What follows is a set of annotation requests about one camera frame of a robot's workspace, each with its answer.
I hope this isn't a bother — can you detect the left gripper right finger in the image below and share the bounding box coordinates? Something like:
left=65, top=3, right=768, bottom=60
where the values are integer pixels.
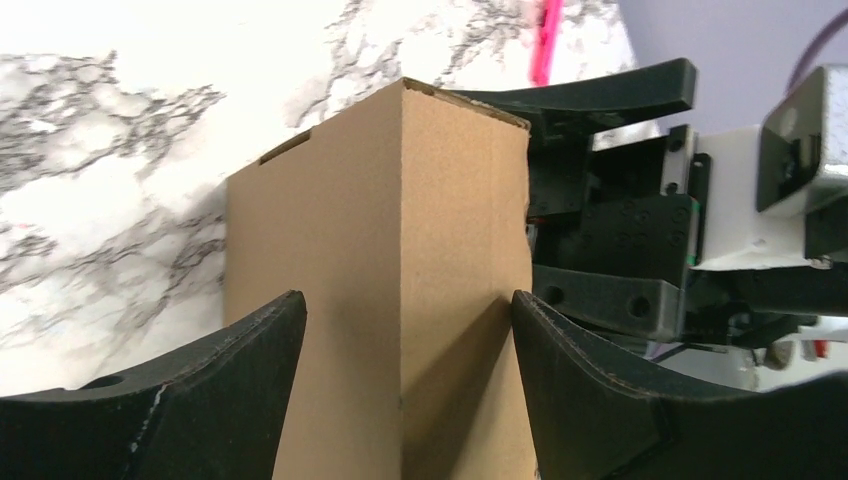
left=512, top=291, right=847, bottom=479

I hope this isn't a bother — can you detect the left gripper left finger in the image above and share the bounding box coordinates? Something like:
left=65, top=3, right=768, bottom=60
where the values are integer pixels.
left=1, top=291, right=307, bottom=479

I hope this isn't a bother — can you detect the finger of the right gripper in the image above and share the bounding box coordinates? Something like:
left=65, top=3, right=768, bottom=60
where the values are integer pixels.
left=532, top=265, right=685, bottom=342
left=456, top=58, right=698, bottom=136

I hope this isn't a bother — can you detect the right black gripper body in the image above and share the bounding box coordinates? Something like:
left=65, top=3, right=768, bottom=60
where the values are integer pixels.
left=531, top=125, right=712, bottom=288

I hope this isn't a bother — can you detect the brown cardboard box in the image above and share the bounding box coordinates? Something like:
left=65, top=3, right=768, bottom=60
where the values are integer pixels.
left=224, top=78, right=536, bottom=479

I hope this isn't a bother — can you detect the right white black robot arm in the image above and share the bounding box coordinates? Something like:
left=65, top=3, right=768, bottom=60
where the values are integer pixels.
left=467, top=59, right=847, bottom=348

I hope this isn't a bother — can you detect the pink marker pen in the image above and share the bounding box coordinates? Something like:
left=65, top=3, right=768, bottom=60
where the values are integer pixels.
left=529, top=0, right=564, bottom=87

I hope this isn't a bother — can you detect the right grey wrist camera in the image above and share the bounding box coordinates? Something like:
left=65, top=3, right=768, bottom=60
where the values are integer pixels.
left=695, top=64, right=847, bottom=271

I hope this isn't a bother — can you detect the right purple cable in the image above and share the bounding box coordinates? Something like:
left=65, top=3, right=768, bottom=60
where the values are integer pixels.
left=784, top=6, right=848, bottom=94

